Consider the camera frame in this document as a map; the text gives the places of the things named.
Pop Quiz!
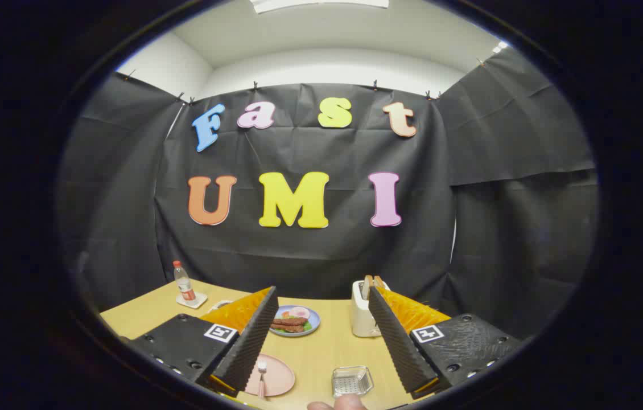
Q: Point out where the clear plastic water bottle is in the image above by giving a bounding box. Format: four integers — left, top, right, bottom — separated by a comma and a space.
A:
173, 261, 197, 302

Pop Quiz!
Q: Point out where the white toaster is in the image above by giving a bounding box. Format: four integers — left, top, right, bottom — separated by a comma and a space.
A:
351, 279, 391, 338

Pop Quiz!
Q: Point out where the white square coaster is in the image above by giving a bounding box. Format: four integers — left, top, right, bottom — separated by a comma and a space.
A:
176, 292, 208, 309

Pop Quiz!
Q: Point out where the green lettuce leaf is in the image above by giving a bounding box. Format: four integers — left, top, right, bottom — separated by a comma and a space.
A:
272, 322, 314, 335

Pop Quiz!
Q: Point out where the clear glass tray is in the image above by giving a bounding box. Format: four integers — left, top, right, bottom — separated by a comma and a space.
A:
331, 366, 374, 398

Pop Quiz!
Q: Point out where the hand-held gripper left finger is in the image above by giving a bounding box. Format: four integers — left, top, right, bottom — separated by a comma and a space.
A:
128, 286, 279, 398

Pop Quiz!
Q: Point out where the pink plate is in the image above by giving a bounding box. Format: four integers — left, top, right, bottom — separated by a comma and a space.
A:
244, 354, 296, 397

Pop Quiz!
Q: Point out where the long ceiling light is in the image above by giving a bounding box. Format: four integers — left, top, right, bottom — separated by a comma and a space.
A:
250, 0, 389, 14

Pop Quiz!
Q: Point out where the blue plate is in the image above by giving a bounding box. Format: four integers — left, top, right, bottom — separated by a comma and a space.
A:
269, 305, 321, 338

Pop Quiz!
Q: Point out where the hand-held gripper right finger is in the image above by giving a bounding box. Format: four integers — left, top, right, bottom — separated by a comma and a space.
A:
368, 286, 522, 399

